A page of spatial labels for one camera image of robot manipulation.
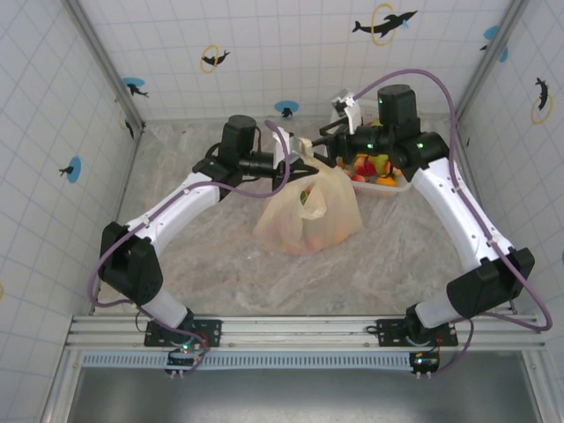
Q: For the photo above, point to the translucent fruit-print plastic bag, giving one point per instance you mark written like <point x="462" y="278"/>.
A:
<point x="326" y="207"/>

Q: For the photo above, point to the pink yellow fake peach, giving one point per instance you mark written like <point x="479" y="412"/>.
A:
<point x="286" y="235"/>

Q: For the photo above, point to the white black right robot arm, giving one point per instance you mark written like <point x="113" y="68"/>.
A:
<point x="449" y="207"/>

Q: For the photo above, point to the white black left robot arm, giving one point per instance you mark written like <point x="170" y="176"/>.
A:
<point x="176" y="207"/>

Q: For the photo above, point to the pink fake fruit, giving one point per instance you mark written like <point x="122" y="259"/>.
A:
<point x="358" y="178"/>

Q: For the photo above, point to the green fake fruit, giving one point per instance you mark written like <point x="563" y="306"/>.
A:
<point x="381" y="164"/>

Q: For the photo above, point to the fake orange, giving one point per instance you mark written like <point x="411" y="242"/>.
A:
<point x="341" y="237"/>
<point x="385" y="180"/>

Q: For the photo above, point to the red fake fruit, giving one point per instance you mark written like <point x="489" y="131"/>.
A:
<point x="310" y="247"/>

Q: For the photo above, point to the blue circle dolphin sticker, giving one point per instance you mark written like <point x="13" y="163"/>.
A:
<point x="286" y="106"/>
<point x="132" y="83"/>
<point x="491" y="31"/>
<point x="76" y="169"/>

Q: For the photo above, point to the white plastic basket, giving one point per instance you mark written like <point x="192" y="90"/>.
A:
<point x="379" y="190"/>

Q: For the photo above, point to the small controller board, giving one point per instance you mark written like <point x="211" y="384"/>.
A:
<point x="425" y="362"/>
<point x="180" y="359"/>

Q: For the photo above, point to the grey metal panel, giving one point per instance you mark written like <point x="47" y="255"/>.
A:
<point x="308" y="396"/>

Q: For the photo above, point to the aluminium frame floor rail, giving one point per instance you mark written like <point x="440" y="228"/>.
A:
<point x="472" y="176"/>
<point x="126" y="176"/>

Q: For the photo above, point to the aluminium frame post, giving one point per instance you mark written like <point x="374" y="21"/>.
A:
<point x="484" y="61"/>
<point x="106" y="66"/>

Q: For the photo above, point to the aluminium mounting rail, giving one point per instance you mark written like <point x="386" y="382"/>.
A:
<point x="299" y="328"/>

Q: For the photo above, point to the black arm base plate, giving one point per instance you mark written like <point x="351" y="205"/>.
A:
<point x="390" y="330"/>
<point x="209" y="330"/>

